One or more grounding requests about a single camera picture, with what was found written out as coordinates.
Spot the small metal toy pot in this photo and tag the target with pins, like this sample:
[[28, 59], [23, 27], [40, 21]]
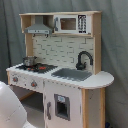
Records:
[[29, 61]]

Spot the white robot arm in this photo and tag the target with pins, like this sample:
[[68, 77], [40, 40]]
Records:
[[12, 112]]

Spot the wooden toy kitchen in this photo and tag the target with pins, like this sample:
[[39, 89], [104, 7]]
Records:
[[61, 50]]

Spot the grey toy sink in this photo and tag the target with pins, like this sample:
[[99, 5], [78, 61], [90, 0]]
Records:
[[72, 74]]

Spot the black toy faucet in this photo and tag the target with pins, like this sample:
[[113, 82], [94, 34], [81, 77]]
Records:
[[85, 61]]

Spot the black toy stovetop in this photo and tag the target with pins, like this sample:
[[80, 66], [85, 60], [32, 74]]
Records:
[[38, 68]]

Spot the right red stove knob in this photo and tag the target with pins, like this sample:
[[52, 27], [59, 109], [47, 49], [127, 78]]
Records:
[[34, 84]]

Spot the red stove knob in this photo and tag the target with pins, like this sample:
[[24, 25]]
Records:
[[34, 84], [14, 79]]

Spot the white cabinet door with dispenser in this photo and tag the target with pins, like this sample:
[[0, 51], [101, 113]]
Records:
[[63, 106]]

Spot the toy microwave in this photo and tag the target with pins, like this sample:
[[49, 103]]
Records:
[[74, 24]]

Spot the grey range hood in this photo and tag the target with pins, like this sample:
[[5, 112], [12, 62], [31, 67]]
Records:
[[38, 27]]

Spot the left red stove knob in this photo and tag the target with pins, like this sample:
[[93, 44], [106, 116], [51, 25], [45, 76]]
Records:
[[14, 79]]

